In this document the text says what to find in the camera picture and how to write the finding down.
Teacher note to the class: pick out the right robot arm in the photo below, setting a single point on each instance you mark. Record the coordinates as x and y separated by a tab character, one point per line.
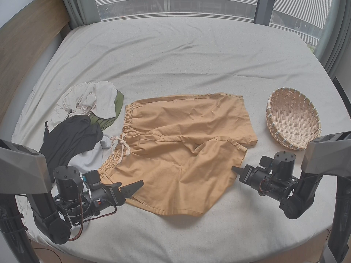
323	157

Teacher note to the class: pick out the black garment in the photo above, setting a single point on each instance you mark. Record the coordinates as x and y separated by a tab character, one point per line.
71	138

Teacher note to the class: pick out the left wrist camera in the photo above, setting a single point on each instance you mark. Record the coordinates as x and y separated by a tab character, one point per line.
92	178

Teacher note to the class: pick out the tan shorts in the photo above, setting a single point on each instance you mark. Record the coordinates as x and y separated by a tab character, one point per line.
178	146

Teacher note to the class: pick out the white garment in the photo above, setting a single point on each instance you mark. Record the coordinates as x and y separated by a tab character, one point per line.
85	97

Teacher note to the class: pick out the green garment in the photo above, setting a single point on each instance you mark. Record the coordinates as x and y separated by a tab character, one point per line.
105	123

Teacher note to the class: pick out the light grey garment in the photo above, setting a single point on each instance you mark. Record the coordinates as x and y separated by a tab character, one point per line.
90	157

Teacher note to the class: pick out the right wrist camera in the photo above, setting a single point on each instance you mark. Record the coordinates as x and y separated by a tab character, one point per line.
265	162

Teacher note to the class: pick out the grey-green curtain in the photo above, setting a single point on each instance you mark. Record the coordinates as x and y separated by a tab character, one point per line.
336	31
74	1

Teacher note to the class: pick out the bed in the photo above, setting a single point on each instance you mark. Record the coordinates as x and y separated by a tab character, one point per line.
175	53

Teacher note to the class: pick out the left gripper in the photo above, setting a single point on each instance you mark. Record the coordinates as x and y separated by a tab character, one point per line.
109	196

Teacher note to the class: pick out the round woven basket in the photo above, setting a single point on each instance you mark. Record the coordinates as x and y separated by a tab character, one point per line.
293	114

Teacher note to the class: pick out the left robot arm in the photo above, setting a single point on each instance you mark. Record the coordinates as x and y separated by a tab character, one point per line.
24	168

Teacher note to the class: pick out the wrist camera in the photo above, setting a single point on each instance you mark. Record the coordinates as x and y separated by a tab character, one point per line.
92	178
265	162

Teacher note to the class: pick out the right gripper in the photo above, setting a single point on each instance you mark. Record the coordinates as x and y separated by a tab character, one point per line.
255	178

